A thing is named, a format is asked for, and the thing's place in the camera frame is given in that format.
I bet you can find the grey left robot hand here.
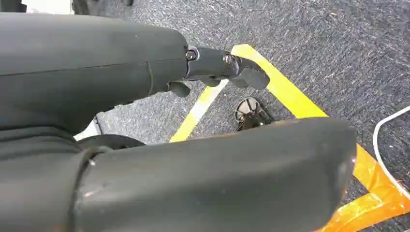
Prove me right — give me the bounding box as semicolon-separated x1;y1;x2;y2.
0;12;357;232

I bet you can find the yellow and white tape strip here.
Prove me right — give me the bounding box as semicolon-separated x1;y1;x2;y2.
169;79;230;144

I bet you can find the black round caster foot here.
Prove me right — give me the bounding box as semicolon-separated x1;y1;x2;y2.
234;97;275;132

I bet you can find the yellow floor tape strip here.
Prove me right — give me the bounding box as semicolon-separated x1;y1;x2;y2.
230;43;328;120

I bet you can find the orange glossy floor tape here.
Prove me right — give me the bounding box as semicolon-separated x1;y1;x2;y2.
315;144;410;232

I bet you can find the white cable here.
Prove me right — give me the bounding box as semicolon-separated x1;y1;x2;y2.
373;105;410;201

